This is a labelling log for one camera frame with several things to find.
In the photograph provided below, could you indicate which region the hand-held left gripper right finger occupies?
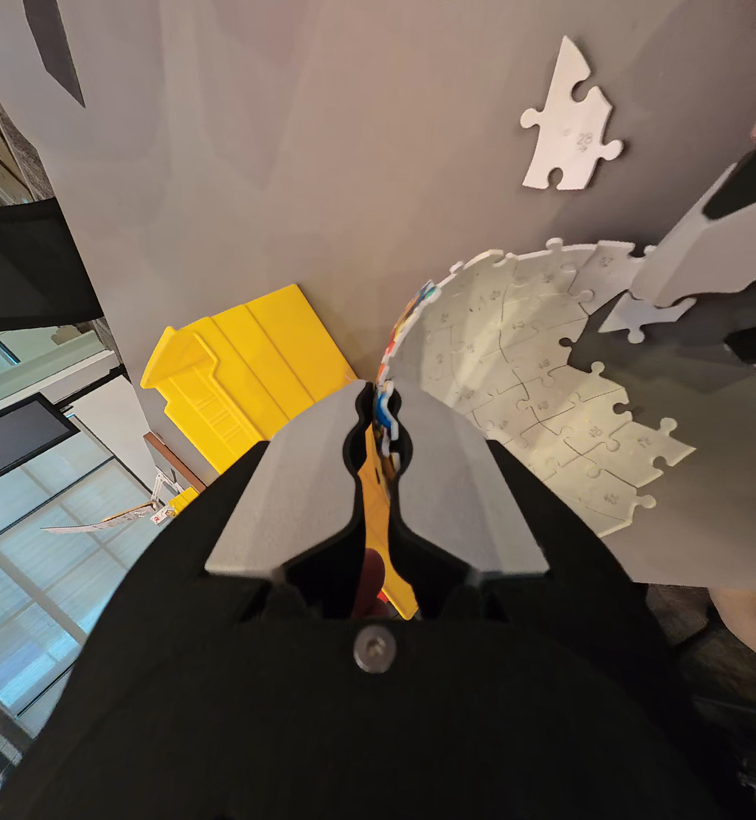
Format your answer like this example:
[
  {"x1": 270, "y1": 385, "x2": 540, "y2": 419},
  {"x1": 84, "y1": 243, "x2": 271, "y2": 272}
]
[{"x1": 387, "y1": 377, "x2": 551, "y2": 587}]

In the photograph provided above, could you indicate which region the dark wall screen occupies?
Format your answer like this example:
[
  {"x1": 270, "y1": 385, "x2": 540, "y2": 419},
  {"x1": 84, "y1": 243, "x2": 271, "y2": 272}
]
[{"x1": 0, "y1": 392, "x2": 76, "y2": 484}]

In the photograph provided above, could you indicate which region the yellow plastic bin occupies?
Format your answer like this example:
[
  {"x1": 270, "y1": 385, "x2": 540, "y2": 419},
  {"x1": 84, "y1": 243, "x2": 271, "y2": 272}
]
[{"x1": 141, "y1": 284, "x2": 356, "y2": 475}]

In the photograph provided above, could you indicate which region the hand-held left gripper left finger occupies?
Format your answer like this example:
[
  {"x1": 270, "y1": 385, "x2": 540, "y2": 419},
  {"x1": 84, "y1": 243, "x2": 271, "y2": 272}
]
[{"x1": 205, "y1": 380, "x2": 375, "y2": 583}]

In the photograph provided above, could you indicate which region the white and orange flat tag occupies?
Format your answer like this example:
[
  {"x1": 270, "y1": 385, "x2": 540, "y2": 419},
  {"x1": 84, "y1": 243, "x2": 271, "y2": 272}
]
[{"x1": 41, "y1": 471, "x2": 177, "y2": 534}]

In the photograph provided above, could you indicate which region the white puzzle piece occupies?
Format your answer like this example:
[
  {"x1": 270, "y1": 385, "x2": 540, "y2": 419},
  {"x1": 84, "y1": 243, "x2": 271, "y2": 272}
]
[
  {"x1": 598, "y1": 291, "x2": 697, "y2": 345},
  {"x1": 521, "y1": 35, "x2": 625, "y2": 192}
]

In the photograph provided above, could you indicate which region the partly assembled puzzle ball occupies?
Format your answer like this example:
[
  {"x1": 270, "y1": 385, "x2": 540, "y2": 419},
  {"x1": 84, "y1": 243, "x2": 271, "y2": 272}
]
[{"x1": 362, "y1": 238, "x2": 697, "y2": 619}]

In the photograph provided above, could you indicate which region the person's left hand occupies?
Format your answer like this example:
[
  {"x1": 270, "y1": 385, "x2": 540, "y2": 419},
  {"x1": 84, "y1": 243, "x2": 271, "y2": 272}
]
[{"x1": 352, "y1": 548, "x2": 387, "y2": 620}]

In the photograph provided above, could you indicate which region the brown wooden furniture edge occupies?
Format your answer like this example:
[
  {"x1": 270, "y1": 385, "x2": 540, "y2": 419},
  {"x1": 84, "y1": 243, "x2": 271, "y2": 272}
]
[{"x1": 144, "y1": 431, "x2": 209, "y2": 494}]

